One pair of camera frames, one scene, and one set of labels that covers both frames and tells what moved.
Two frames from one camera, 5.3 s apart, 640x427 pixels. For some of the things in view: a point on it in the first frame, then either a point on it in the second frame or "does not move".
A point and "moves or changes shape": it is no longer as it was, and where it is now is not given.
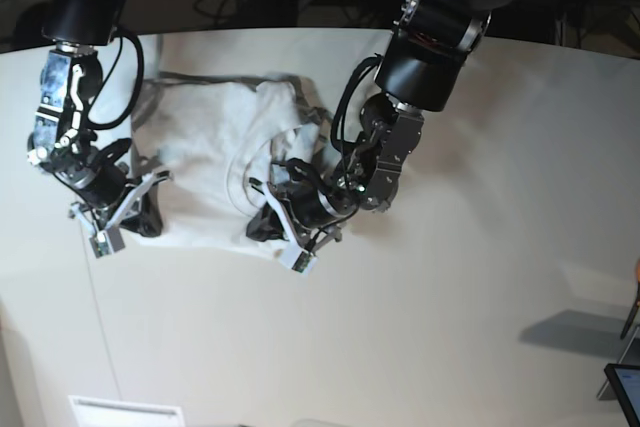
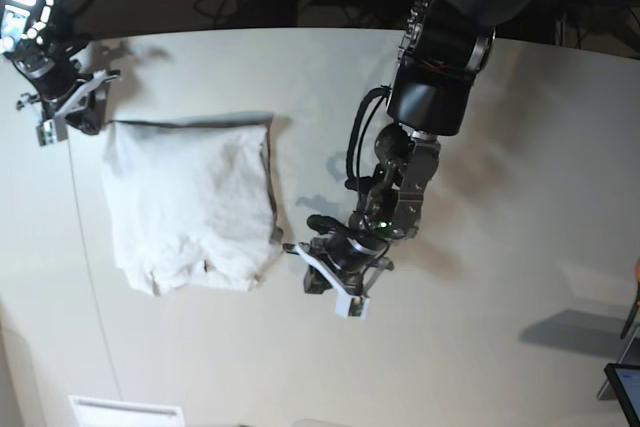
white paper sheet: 90,411 does not move
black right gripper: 310,211 -> 347,253
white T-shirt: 213,140 moves or changes shape
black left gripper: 102,180 -> 53,76
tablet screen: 625,380 does not move
